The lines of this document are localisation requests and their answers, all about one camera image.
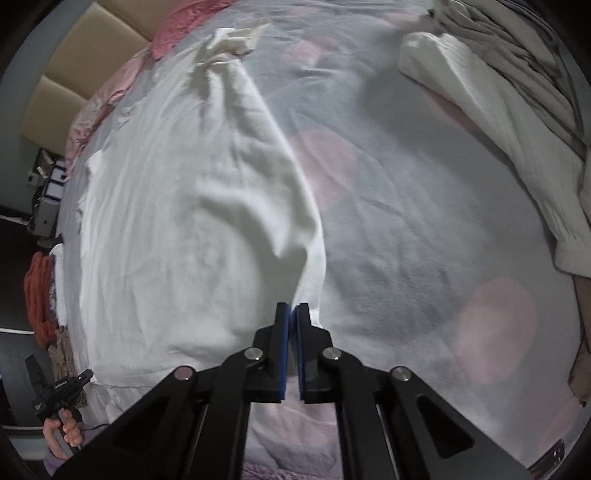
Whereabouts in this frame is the light pink printed pillow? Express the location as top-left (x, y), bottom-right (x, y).
top-left (65, 46), bottom-right (153, 171)

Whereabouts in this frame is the person's left hand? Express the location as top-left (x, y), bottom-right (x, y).
top-left (42, 408), bottom-right (85, 461)

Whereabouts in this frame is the person's purple fleece clothing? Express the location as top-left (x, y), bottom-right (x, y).
top-left (240, 462), bottom-right (343, 480)

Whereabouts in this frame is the white textured garment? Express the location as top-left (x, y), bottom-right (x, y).
top-left (398, 31), bottom-right (591, 278)

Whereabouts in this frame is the brown cloth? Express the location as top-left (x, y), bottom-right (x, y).
top-left (566, 277), bottom-right (591, 407)

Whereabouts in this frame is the white t-shirt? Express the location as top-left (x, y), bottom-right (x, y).
top-left (76, 17), bottom-right (326, 386)

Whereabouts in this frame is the small picture frame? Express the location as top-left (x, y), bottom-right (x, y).
top-left (28, 148), bottom-right (54, 185)

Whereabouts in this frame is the bed with dotted grey sheet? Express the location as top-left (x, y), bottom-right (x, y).
top-left (44, 0), bottom-right (587, 480)

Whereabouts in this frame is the beige ribbed garment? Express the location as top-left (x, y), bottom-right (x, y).
top-left (429, 0), bottom-right (589, 158)

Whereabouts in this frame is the orange cloth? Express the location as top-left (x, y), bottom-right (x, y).
top-left (24, 251), bottom-right (58, 349)

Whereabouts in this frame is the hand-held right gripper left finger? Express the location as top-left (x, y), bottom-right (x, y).
top-left (51, 302), bottom-right (293, 480)

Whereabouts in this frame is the nightstand with boxes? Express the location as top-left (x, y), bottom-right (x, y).
top-left (28, 199), bottom-right (60, 237)

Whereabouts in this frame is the beige padded headboard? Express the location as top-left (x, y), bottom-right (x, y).
top-left (18, 0), bottom-right (181, 153)

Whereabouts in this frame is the patterned beige cloth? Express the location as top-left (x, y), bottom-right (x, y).
top-left (48, 325), bottom-right (77, 379)

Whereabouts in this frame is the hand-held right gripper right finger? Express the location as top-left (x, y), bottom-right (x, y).
top-left (297, 302), bottom-right (532, 480)

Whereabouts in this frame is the white floral folded cloth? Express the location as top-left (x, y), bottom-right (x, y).
top-left (48, 242), bottom-right (70, 333)

